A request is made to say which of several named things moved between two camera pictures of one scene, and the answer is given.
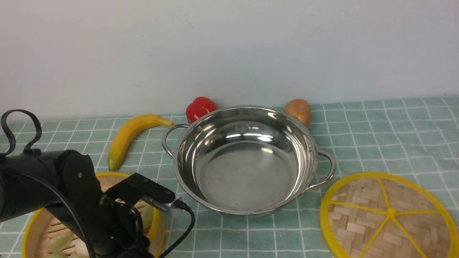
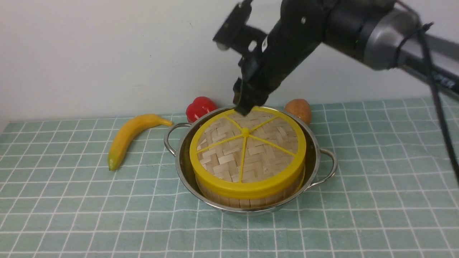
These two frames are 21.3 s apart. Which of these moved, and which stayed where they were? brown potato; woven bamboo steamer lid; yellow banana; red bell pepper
Moved: woven bamboo steamer lid
Stayed: yellow banana; red bell pepper; brown potato
